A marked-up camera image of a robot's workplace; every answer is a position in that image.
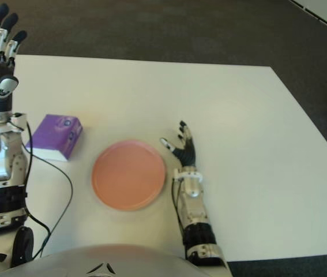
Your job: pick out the pink round plate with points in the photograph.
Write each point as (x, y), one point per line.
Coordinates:
(128, 176)

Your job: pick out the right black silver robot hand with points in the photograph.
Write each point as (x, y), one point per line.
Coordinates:
(187, 153)

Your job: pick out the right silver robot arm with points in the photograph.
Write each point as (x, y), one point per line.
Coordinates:
(193, 207)

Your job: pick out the silver robot torso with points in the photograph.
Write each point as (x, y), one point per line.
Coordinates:
(65, 265)

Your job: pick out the purple tissue paper pack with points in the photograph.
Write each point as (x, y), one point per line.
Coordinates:
(53, 130)

